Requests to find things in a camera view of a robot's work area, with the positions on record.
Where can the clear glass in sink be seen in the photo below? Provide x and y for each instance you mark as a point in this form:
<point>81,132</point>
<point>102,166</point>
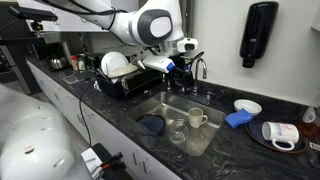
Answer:
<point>178,131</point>

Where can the white ceramic bowl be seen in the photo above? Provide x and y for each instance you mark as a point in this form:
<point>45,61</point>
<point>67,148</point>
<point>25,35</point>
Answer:
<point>248,105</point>

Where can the stainless steel sink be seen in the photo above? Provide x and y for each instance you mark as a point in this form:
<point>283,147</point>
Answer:
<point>172,107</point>

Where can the black wall soap dispenser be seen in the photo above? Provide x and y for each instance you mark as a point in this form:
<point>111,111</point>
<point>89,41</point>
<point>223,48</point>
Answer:
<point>259,24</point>

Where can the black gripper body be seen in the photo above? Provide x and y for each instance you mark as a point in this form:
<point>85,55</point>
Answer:
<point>181,79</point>

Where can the clear soap bottle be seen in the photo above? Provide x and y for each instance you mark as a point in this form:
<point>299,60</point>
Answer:
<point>309,115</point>

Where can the steel kettle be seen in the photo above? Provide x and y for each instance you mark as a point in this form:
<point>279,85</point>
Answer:
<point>58,63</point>

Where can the dark blue plate in sink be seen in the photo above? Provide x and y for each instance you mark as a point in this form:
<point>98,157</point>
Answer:
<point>155,124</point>

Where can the black dish rack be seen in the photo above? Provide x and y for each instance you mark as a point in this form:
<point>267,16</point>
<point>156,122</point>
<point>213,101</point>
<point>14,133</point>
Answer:
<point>129,86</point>

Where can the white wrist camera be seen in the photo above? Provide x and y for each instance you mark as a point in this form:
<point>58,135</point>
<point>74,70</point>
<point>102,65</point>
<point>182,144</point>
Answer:
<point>187,44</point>

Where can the dark blue plate on counter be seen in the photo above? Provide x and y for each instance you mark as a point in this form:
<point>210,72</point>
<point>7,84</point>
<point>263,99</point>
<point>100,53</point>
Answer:
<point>254,129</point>

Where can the black device with red pens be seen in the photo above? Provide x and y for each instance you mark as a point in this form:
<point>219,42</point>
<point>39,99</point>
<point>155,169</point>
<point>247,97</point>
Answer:
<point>104,166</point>

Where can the cream mug in sink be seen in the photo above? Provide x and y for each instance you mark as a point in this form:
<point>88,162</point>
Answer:
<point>197,117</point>

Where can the white printed mug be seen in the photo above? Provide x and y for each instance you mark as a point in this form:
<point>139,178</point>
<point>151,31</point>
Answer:
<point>281,135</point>

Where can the blue sponge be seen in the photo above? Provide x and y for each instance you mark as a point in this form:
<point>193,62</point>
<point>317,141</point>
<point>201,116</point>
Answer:
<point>238,118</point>

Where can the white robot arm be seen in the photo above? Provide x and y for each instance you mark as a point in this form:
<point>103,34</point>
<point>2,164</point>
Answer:
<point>157,22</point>

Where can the black coffee machine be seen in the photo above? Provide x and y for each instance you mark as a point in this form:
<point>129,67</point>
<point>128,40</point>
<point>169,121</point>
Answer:
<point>55,44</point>

